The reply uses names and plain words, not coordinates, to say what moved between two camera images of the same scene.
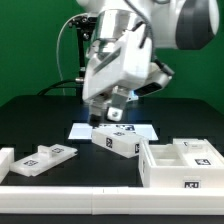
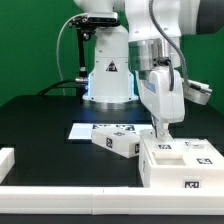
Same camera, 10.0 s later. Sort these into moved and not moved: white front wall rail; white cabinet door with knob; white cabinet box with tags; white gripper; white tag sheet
Moved: white gripper
Not moved: white front wall rail; white cabinet box with tags; white tag sheet; white cabinet door with knob
